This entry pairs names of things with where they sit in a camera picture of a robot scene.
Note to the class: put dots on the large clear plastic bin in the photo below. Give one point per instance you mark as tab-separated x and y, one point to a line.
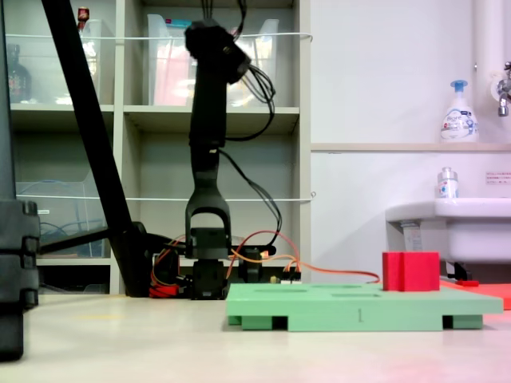
171	72

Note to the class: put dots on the white sink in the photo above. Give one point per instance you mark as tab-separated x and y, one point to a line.
471	231

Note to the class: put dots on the small clear sanitizer bottle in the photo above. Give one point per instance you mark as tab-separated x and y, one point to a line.
447	185

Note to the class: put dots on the red cross columnar block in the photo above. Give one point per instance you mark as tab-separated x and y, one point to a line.
411	271

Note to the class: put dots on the metal faucet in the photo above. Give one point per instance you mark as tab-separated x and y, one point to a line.
503	91

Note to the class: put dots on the pink wall notice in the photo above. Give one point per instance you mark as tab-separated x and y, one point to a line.
498	178

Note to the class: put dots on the green board with shaped holes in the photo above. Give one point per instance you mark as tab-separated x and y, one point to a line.
339	309

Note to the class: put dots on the black tripod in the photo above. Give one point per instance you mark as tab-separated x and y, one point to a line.
88	119

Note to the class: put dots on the black table clamp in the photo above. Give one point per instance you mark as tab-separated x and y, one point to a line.
252	263

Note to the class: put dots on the white sink label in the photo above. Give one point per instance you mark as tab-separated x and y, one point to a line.
413	239

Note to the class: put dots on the beige shelf unit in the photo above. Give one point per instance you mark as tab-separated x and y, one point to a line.
159	119

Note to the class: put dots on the notched black stack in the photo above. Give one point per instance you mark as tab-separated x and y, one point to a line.
18	259

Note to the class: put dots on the clear file box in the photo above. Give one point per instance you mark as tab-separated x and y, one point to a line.
60	207

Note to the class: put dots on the red flat mat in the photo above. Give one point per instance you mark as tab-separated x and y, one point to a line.
495	293

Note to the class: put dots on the narrow clear plastic bin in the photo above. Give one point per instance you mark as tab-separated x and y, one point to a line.
95	60

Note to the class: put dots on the dark grey post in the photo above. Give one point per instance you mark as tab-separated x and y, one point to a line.
6	99

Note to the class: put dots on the white pump soap bottle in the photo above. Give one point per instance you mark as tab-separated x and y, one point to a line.
459	119

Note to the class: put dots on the dark glass bottle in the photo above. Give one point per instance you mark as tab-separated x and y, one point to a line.
18	80

